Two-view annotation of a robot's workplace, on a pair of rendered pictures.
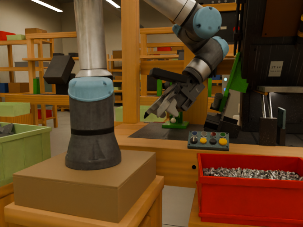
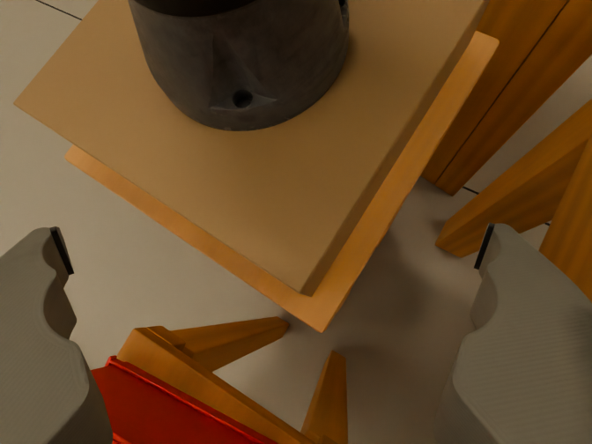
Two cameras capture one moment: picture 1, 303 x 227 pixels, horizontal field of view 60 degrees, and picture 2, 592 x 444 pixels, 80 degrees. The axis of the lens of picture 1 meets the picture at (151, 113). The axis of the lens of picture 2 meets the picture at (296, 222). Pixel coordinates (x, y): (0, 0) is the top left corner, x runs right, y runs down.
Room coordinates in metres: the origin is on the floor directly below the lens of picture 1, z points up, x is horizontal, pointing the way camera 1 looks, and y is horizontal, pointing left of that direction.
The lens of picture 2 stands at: (0.82, -0.01, 1.16)
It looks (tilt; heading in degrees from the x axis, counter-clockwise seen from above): 75 degrees down; 134
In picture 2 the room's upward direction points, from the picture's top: 30 degrees counter-clockwise
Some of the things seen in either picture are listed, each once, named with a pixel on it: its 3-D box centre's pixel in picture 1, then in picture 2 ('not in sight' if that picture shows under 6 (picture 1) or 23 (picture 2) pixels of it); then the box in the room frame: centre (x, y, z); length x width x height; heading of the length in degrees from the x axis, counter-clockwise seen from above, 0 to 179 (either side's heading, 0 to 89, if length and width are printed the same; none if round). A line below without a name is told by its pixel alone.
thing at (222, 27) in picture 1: (229, 29); not in sight; (1.45, -0.42, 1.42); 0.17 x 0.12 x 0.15; 76
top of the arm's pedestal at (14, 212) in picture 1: (95, 195); (274, 111); (0.71, 0.16, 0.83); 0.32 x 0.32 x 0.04; 72
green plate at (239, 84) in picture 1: (238, 76); not in sight; (1.18, -0.39, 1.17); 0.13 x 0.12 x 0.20; 76
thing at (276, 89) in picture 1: (277, 89); not in sight; (1.10, -0.53, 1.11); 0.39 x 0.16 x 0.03; 166
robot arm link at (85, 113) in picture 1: (92, 101); not in sight; (0.71, 0.16, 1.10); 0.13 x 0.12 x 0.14; 7
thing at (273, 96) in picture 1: (272, 96); not in sight; (1.33, -0.61, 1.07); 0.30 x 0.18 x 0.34; 76
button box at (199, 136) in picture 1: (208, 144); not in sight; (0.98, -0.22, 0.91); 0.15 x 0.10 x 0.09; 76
